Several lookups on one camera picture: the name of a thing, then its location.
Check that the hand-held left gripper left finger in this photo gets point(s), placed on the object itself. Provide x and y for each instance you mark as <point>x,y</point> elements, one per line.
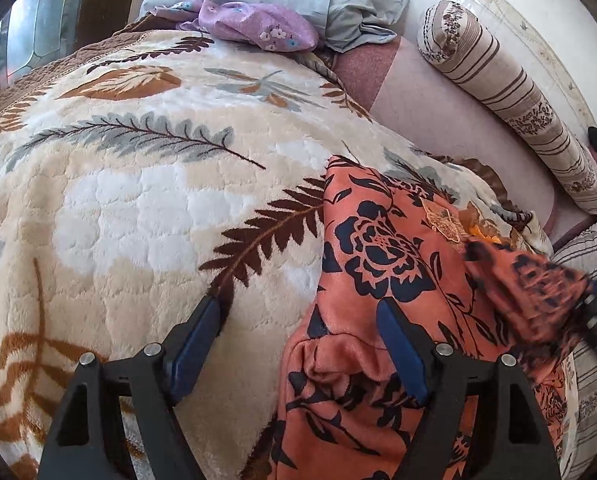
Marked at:
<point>193,347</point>

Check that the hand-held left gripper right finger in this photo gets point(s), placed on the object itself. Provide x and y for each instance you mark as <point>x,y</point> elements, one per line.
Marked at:
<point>401,347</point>

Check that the orange black floral garment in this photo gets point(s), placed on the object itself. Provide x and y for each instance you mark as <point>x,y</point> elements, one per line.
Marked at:
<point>378,270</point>

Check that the striped flat pillow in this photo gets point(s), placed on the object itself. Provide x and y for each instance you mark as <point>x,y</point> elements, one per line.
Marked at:
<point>591,390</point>

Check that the cream leaf-print plush blanket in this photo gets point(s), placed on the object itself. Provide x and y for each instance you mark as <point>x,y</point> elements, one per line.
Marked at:
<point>143,200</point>

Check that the striped floral bolster pillow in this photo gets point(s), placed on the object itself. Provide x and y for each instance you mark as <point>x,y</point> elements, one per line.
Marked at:
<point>518,95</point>

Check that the pink bed sheet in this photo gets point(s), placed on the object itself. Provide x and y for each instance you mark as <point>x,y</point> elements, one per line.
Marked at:
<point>428,105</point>

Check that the white ornate headboard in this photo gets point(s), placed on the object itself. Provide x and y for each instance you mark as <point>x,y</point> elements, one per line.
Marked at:
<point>538,15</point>

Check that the purple floral cloth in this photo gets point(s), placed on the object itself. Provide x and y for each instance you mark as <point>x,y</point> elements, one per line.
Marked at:
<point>248,22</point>

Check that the window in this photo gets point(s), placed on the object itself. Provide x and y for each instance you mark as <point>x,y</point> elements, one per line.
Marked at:
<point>38,30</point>

